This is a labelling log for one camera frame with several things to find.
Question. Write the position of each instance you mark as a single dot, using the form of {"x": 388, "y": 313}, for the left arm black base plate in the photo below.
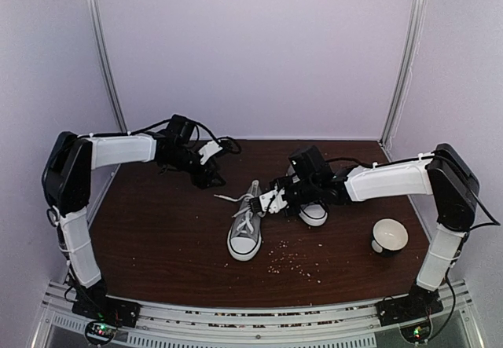
{"x": 116, "y": 312}

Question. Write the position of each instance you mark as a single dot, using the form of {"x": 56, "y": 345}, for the left aluminium frame post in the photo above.
{"x": 106, "y": 69}

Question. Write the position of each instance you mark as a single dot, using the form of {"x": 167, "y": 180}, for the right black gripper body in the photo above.
{"x": 306, "y": 189}

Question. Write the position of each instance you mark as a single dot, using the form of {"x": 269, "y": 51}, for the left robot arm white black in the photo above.
{"x": 66, "y": 183}

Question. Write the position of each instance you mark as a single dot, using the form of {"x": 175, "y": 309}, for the front aluminium rail frame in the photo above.
{"x": 350, "y": 324}

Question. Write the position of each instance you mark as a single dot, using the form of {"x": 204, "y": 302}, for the grey sneaker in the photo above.
{"x": 313, "y": 214}
{"x": 244, "y": 238}

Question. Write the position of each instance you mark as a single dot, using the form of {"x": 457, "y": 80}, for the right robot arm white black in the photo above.
{"x": 442, "y": 174}

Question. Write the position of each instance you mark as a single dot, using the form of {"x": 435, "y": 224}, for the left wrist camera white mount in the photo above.
{"x": 208, "y": 151}

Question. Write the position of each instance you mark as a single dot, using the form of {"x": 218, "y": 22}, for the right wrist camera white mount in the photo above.
{"x": 271, "y": 202}

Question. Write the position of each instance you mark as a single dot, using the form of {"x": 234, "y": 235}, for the right aluminium frame post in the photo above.
{"x": 416, "y": 19}

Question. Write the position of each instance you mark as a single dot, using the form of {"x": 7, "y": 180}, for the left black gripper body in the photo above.
{"x": 181, "y": 159}

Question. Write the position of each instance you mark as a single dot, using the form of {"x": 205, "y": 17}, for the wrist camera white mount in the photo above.
{"x": 271, "y": 202}
{"x": 208, "y": 151}

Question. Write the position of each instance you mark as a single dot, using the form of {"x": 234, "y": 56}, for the aluminium frame post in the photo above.
{"x": 416, "y": 19}
{"x": 106, "y": 69}

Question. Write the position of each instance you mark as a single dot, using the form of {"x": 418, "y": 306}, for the black and white bowl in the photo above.
{"x": 388, "y": 237}

